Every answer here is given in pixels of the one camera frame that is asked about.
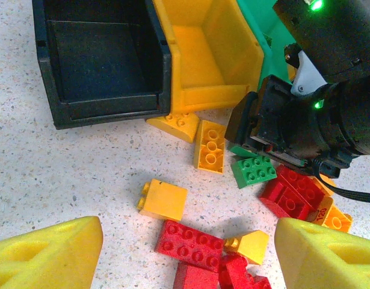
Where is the green plastic bin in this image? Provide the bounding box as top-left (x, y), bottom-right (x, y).
top-left (235, 0), bottom-right (297, 91)

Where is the long red lego brick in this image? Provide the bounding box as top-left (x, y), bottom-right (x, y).
top-left (154, 219), bottom-right (226, 273)

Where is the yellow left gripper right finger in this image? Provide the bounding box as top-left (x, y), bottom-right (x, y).
top-left (274, 217), bottom-right (370, 289)

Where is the black plastic bin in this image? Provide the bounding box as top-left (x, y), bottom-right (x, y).
top-left (31, 0), bottom-right (173, 131)

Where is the black camera cable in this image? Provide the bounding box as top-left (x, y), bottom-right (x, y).
top-left (312, 159), bottom-right (370, 205)

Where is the orange lego brick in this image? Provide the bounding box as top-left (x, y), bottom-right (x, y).
top-left (322, 205), bottom-right (354, 234)

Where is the yellow curved lego brick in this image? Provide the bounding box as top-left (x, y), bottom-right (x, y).
top-left (146, 111), bottom-right (200, 144)

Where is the yellow lego piece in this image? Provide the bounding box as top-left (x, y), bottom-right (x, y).
top-left (310, 176), bottom-right (338, 196)

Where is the yellow sloped lego brick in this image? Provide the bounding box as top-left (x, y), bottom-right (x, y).
top-left (224, 230), bottom-right (270, 266)

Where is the yellow plastic bin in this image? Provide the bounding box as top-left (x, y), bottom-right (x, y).
top-left (151, 0), bottom-right (265, 114)

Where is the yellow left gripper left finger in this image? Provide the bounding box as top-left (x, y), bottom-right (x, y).
top-left (0, 216), bottom-right (103, 289)

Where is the green lego brick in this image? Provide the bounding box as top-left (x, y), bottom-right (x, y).
top-left (231, 155), bottom-right (278, 190)

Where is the square yellow lego brick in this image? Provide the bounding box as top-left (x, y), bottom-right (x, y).
top-left (138, 178), bottom-right (188, 222)

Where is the long yellow lego brick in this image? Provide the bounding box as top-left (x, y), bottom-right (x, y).
top-left (193, 119), bottom-right (227, 175)

